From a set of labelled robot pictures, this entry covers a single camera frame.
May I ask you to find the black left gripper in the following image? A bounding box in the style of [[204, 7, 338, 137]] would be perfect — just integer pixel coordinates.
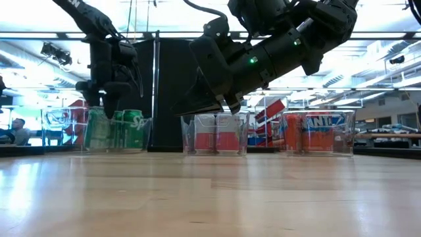
[[76, 80, 132, 120]]

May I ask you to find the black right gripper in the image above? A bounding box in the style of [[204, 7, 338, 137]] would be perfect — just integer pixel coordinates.
[[171, 35, 260, 116]]

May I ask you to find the pink and white soda can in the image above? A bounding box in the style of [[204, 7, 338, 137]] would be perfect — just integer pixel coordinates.
[[193, 113, 218, 153], [215, 113, 241, 153]]

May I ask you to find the clear plastic bin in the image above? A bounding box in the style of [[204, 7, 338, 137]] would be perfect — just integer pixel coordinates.
[[180, 110, 251, 157], [278, 109, 357, 157], [41, 106, 153, 155]]

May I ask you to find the red Fanta soda can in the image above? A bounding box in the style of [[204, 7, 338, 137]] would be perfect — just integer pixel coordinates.
[[283, 113, 305, 154], [301, 113, 334, 154]]

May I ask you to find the red storage rack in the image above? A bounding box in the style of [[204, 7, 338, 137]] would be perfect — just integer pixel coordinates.
[[64, 98, 88, 145]]

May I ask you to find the black ceiling spotlight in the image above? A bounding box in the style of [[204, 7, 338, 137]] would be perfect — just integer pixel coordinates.
[[40, 41, 73, 66]]

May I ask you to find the person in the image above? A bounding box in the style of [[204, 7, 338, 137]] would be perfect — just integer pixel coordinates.
[[0, 117, 32, 146]]

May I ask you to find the wooden workbench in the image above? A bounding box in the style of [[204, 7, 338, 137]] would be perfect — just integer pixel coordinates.
[[355, 123, 421, 149]]

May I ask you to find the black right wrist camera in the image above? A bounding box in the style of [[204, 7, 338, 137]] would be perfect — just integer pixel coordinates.
[[203, 16, 231, 43]]

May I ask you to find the black camera cable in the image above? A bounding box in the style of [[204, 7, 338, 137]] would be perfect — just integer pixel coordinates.
[[182, 0, 230, 21]]

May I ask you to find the black metal table frame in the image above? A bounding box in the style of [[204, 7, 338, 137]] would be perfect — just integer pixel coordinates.
[[0, 144, 421, 161]]

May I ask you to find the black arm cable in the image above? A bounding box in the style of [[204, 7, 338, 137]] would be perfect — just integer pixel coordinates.
[[407, 0, 421, 26]]

